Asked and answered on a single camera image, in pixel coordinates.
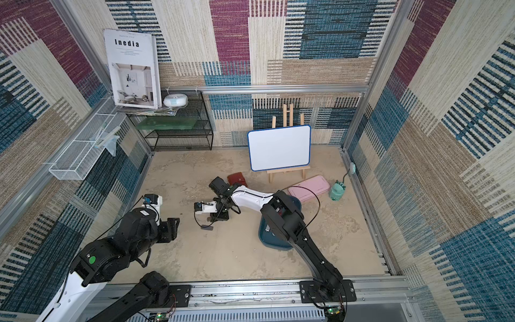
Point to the red leather wallet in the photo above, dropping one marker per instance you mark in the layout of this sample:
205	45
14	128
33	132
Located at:
237	179

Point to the black wire shelf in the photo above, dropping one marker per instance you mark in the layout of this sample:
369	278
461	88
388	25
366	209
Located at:
201	137

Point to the teal plastic storage box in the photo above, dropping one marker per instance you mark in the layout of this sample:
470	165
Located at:
267	236

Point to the grey usb drive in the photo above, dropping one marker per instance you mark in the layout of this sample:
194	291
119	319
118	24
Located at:
207	227

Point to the pink plastic lid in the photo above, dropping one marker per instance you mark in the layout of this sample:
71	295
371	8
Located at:
308	189

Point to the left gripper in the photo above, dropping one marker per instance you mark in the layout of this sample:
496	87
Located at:
169	229

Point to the wooden easel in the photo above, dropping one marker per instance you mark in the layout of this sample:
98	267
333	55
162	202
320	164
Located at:
294	146

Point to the Inedia magazine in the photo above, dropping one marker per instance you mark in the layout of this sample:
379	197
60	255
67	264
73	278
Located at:
133	66

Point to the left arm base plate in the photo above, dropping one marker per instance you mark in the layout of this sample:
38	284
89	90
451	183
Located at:
178	296

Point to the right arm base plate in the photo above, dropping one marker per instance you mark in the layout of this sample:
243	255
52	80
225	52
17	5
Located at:
314	291

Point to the green board on shelf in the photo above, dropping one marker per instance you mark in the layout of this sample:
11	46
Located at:
167	123

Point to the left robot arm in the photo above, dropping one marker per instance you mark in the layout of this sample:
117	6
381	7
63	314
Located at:
99	261

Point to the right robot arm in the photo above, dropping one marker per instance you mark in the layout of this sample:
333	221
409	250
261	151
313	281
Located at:
286	221

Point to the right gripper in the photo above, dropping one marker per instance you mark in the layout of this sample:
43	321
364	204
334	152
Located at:
219	213

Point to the white round device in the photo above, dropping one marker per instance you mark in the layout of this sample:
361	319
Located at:
175	100

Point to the white board blue frame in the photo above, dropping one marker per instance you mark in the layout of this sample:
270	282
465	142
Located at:
261	149

